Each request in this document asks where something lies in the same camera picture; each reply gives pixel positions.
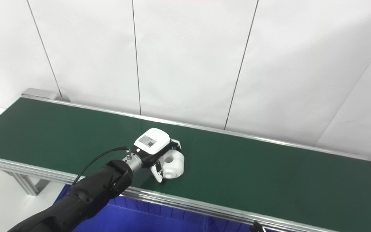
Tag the white round plastic part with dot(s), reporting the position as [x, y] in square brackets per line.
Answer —
[174, 164]

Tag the aluminium conveyor leg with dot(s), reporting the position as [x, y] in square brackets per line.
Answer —
[24, 182]

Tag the green conveyor belt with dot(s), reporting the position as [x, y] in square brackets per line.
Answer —
[269, 180]
[185, 199]

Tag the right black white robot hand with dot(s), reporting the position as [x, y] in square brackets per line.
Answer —
[258, 226]

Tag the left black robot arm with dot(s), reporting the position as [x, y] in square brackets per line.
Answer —
[85, 196]

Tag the blue plastic bin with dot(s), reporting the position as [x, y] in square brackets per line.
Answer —
[134, 217]
[227, 225]

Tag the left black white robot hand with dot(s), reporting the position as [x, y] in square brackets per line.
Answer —
[151, 143]

